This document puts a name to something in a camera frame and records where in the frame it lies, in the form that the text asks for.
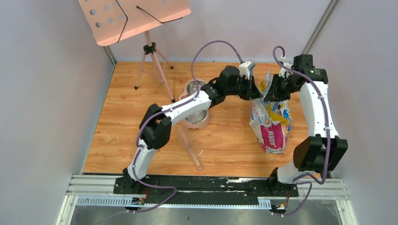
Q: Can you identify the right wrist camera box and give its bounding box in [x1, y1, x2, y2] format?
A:
[278, 62, 293, 78]

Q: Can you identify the pink music stand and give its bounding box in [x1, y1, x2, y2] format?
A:
[78, 0, 191, 103]

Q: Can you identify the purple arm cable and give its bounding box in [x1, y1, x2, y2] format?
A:
[269, 45, 332, 217]
[124, 40, 245, 214]

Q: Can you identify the clear plastic food scoop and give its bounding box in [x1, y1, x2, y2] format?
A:
[176, 127, 203, 171]

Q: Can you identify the pink double bowl feeder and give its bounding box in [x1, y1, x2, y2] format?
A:
[178, 81, 211, 130]

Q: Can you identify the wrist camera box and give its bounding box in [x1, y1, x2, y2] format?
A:
[238, 60, 255, 79]
[278, 62, 293, 78]

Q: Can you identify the steel bowl near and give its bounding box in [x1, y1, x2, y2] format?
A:
[185, 110, 208, 124]

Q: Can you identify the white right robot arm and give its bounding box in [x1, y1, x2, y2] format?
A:
[265, 54, 348, 196]

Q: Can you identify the steel bowl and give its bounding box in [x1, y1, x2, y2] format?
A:
[185, 110, 208, 124]
[185, 79, 206, 95]

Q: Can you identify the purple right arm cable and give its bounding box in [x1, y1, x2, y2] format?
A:
[269, 45, 332, 217]

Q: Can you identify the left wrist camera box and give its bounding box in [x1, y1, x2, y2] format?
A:
[238, 60, 255, 79]

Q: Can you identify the steel bowl far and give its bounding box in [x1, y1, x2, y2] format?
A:
[185, 79, 206, 95]

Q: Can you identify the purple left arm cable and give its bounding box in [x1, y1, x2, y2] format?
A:
[124, 40, 245, 214]

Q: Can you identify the cat food bag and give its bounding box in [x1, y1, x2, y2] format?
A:
[249, 70, 293, 155]

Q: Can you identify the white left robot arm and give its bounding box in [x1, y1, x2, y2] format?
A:
[114, 60, 262, 194]

